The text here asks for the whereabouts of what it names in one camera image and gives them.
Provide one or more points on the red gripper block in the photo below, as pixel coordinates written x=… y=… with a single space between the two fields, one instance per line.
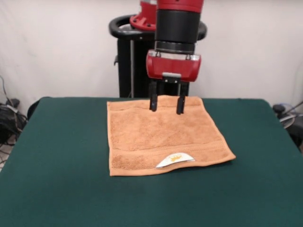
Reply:
x=174 y=68

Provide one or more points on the orange terry towel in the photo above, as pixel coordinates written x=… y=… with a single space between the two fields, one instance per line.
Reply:
x=154 y=137

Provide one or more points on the grey round pedestal foot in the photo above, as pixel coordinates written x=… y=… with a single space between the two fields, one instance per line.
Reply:
x=287 y=120

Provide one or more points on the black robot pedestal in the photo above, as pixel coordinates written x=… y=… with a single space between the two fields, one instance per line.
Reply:
x=132 y=71

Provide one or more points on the dark green table cloth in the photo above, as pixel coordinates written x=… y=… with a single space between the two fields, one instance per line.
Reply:
x=59 y=165

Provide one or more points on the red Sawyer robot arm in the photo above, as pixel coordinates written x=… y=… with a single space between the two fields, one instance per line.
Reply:
x=177 y=23

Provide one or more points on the black floor equipment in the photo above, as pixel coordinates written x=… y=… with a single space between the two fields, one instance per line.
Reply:
x=297 y=134

